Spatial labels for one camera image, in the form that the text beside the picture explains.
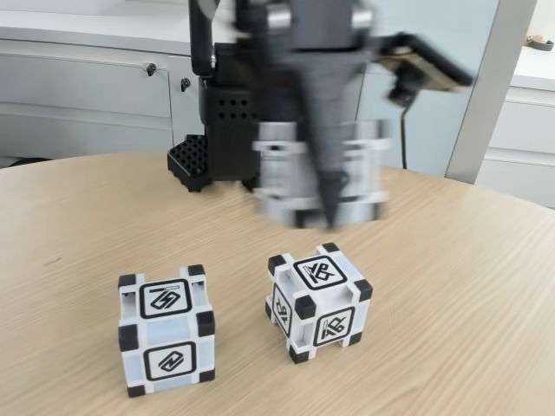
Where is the white cube with square symbol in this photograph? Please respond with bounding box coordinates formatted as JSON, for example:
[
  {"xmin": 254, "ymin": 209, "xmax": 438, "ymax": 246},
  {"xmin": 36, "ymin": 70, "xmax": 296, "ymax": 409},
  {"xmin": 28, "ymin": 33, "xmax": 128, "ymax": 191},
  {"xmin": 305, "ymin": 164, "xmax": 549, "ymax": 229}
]
[{"xmin": 252, "ymin": 118, "xmax": 392, "ymax": 230}]

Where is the white cube with crossed symbol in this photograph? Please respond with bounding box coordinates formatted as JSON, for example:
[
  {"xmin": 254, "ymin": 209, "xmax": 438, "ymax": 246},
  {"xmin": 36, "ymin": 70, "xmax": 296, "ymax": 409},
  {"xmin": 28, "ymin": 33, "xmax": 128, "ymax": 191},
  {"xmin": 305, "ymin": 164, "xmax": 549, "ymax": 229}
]
[{"xmin": 264, "ymin": 242, "xmax": 374, "ymax": 364}]

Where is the grey structural pillar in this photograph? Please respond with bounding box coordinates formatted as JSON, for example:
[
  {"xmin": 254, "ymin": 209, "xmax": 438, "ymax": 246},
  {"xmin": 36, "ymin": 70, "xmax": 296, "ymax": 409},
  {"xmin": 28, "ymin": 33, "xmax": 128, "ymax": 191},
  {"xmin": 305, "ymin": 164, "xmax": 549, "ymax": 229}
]
[{"xmin": 445, "ymin": 0, "xmax": 541, "ymax": 181}]

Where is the white drawer unit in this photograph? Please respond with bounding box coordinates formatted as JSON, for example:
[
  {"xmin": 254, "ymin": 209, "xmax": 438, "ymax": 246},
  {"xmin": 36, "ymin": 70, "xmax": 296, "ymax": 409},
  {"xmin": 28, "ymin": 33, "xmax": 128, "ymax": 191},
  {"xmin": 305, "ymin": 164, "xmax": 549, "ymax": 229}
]
[{"xmin": 476, "ymin": 42, "xmax": 555, "ymax": 209}]

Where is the grey low cabinet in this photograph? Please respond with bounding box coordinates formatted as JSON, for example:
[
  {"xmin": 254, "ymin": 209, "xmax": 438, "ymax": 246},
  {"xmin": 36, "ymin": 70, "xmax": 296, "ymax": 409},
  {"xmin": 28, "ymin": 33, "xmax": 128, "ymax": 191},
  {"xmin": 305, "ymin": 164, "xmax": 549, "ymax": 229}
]
[{"xmin": 0, "ymin": 23, "xmax": 368, "ymax": 168}]

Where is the white cube with zigzag symbol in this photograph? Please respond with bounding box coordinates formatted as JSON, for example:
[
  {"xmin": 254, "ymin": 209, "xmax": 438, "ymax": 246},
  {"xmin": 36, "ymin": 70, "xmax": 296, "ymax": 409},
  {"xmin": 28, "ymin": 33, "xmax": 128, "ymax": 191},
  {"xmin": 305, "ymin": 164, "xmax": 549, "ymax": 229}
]
[{"xmin": 117, "ymin": 263, "xmax": 217, "ymax": 399}]

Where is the black camera cable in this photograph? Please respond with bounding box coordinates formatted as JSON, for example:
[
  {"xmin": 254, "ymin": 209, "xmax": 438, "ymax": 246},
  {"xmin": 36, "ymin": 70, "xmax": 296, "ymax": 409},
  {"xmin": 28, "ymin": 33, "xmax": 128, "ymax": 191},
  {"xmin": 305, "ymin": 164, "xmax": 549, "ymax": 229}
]
[{"xmin": 397, "ymin": 103, "xmax": 411, "ymax": 171}]

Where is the bare circuit board camera module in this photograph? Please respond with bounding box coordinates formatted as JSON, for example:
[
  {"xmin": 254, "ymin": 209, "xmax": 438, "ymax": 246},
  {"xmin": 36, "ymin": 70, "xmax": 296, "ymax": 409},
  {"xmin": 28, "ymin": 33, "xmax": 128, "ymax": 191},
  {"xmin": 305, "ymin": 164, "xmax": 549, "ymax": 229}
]
[{"xmin": 375, "ymin": 31, "xmax": 476, "ymax": 108}]

